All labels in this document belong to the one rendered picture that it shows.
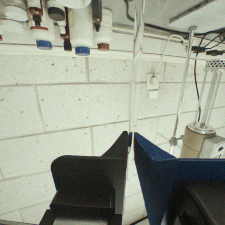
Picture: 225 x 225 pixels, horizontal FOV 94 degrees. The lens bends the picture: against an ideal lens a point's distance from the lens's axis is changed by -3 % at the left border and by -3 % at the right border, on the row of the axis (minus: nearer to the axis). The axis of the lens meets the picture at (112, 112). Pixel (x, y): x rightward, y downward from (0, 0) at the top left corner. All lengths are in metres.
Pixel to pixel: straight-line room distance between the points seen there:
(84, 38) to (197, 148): 0.54
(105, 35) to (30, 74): 0.33
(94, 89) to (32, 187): 0.63
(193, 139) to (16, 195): 0.90
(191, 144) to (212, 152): 0.06
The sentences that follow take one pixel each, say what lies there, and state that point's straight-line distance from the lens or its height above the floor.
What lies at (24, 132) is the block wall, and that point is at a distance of 0.63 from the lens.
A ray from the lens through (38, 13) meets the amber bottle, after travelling 0.38.
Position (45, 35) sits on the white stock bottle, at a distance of 0.40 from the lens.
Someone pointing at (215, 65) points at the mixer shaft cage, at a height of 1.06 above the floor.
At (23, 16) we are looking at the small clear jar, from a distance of 0.41.
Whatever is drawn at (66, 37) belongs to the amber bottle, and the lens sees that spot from 0.45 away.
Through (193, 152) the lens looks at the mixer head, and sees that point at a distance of 0.54.
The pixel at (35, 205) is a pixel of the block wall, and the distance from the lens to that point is 0.94.
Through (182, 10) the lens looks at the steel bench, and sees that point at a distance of 0.49.
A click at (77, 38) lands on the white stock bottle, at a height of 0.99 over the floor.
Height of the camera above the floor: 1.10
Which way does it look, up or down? 18 degrees up
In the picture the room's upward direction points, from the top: 180 degrees clockwise
